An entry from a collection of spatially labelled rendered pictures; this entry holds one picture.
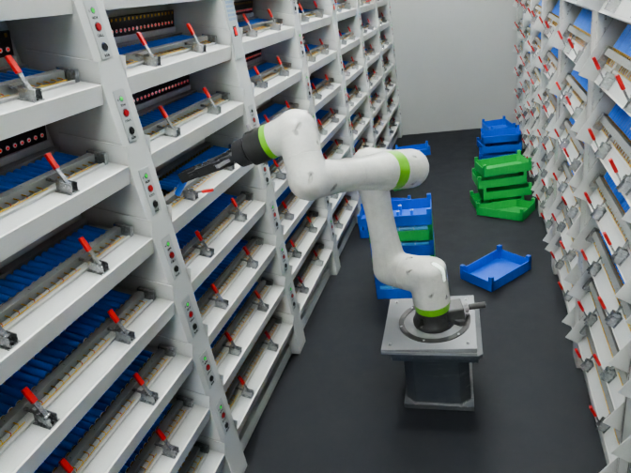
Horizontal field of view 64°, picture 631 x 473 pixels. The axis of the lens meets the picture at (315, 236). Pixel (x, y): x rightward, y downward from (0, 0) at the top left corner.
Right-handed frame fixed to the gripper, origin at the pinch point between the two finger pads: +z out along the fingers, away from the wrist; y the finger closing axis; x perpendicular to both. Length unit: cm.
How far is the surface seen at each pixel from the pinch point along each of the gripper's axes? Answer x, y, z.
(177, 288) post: 25.2, 18.9, 9.4
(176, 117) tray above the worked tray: -15.1, -14.6, 5.2
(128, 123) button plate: -19.2, 17.4, -2.9
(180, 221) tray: 10.4, 7.9, 5.8
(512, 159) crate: 102, -223, -75
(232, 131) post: -1.8, -48.2, 8.8
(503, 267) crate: 123, -123, -58
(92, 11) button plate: -43.2, 17.3, -9.6
